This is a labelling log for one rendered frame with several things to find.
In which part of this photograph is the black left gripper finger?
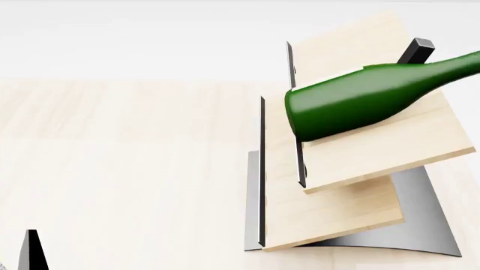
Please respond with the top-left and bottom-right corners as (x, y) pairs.
(16, 229), (50, 270)

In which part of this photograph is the green glass wine bottle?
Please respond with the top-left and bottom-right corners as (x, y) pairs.
(283, 49), (480, 143)

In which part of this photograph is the light wooden rack shelf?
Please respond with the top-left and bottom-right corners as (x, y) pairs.
(290, 9), (416, 91)
(262, 94), (406, 252)
(299, 89), (476, 196)

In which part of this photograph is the wooden tiered wine rack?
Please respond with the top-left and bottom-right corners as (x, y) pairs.
(244, 9), (476, 259)

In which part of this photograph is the grey curved metal rack base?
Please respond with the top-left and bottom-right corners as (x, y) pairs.
(244, 150), (463, 259)

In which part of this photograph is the black square rack post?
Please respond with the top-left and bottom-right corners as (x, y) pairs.
(396, 37), (436, 65)

